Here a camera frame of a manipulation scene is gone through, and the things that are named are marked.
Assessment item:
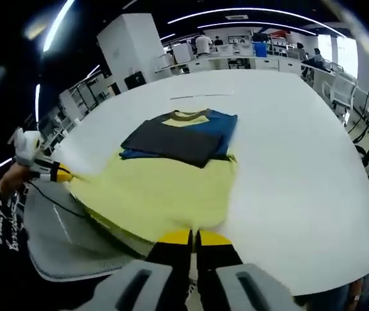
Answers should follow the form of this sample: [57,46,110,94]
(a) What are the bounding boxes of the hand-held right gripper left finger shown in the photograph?
[95,228,194,311]

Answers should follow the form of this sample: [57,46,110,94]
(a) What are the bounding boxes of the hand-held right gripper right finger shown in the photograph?
[195,229,298,311]

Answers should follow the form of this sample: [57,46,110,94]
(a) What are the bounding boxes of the yellow blue grey garment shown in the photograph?
[69,109,239,252]

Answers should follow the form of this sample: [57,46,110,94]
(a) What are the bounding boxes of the person's left hand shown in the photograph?
[1,161,39,195]

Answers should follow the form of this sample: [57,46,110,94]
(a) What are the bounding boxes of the straight ceiling light strip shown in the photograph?
[43,0,75,53]
[34,83,42,122]

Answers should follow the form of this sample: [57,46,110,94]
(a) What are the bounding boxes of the black cabinet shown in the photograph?
[124,73,147,91]

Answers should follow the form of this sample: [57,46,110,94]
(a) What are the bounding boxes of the white square pillar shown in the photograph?
[97,13,165,95]

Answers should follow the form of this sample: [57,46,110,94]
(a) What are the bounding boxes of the white flat strip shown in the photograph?
[169,93,235,100]

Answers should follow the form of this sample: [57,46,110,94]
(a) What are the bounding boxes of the white counter cabinets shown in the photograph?
[154,53,305,78]

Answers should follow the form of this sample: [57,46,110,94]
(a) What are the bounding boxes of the white office chair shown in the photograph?
[331,79,359,111]

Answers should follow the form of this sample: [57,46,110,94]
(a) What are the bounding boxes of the long curved ceiling light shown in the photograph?
[167,8,349,35]
[196,21,315,35]

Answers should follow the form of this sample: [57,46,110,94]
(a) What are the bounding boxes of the black cable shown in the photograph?
[29,180,87,217]

